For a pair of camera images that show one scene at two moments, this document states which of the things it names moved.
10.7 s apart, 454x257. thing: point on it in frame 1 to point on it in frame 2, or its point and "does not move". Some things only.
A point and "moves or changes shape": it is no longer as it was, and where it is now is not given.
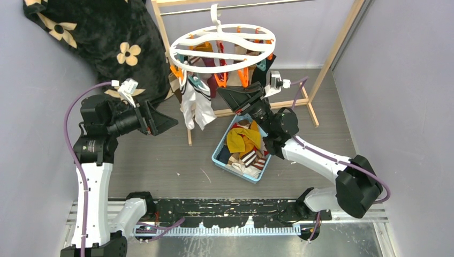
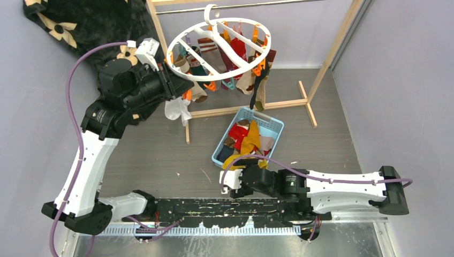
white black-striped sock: (196, 101) to (175, 108)
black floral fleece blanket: (120, 39) does not move
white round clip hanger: (225, 46) moves or changes shape
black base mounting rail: (229, 213) does not move
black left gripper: (150, 121) to (173, 86)
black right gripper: (243, 99) to (243, 190)
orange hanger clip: (244, 76) to (188, 95)
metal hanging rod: (232, 8) does not move
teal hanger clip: (198, 83) to (230, 84)
